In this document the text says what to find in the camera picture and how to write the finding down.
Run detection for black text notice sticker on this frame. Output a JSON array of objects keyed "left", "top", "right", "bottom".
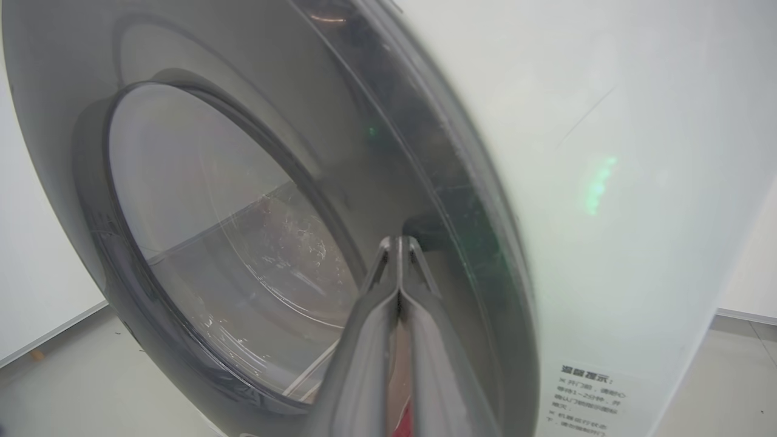
[{"left": 549, "top": 363, "right": 627, "bottom": 437}]

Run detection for round washing machine door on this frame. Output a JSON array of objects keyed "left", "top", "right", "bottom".
[{"left": 0, "top": 0, "right": 541, "bottom": 437}]

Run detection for white front-load washing machine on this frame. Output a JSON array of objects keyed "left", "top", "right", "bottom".
[{"left": 395, "top": 0, "right": 777, "bottom": 437}]

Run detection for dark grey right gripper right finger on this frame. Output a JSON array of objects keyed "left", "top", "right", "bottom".
[{"left": 398, "top": 235, "right": 504, "bottom": 437}]

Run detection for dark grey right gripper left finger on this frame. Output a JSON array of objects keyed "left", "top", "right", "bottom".
[{"left": 304, "top": 235, "right": 404, "bottom": 437}]

